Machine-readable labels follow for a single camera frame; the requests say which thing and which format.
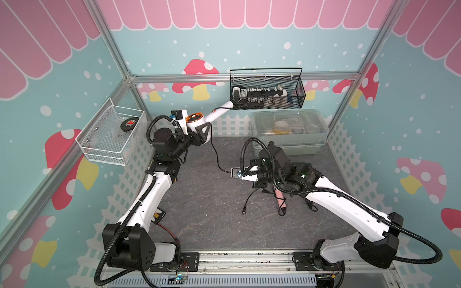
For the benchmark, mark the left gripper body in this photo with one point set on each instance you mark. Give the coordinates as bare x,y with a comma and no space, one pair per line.
195,141

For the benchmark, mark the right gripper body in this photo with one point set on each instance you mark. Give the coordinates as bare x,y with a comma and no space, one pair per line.
264,176

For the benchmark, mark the black magenta hair dryer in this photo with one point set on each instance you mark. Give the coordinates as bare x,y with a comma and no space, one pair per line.
311,206

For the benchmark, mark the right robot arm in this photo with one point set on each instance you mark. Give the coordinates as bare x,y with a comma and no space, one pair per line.
376,237

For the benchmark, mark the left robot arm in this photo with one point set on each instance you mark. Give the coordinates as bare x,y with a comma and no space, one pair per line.
127,244

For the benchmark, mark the green clear-lid storage box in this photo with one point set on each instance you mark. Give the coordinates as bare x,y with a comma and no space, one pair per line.
297,132

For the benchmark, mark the black red tape measure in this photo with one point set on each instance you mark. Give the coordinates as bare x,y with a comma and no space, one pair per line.
129,124

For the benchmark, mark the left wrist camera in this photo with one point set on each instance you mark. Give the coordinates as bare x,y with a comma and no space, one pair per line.
179,117

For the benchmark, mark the black wire mesh basket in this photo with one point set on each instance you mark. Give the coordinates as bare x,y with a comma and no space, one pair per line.
288,78

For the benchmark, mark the white wire mesh basket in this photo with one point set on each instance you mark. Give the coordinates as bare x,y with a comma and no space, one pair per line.
102,140

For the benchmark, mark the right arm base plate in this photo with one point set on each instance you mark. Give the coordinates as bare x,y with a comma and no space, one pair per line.
304,261

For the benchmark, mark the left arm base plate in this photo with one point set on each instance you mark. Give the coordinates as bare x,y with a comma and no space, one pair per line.
187,262

